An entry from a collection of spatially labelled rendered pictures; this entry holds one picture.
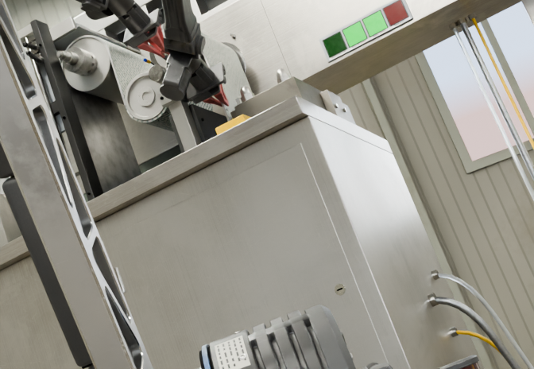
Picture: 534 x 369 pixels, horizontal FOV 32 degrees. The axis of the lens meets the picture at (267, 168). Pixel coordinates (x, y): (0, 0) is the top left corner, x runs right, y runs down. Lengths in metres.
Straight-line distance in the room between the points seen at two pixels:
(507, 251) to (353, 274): 3.06
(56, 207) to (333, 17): 1.81
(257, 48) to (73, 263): 1.85
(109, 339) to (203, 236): 1.12
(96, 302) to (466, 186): 4.13
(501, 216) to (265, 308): 3.09
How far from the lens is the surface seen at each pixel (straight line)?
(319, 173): 1.81
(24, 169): 0.76
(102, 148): 2.44
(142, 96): 2.32
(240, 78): 2.41
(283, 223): 1.82
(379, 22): 2.45
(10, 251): 2.12
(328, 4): 2.52
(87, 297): 0.77
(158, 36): 2.20
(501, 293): 4.76
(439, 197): 4.79
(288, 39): 2.54
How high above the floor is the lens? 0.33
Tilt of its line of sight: 15 degrees up
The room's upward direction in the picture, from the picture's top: 21 degrees counter-clockwise
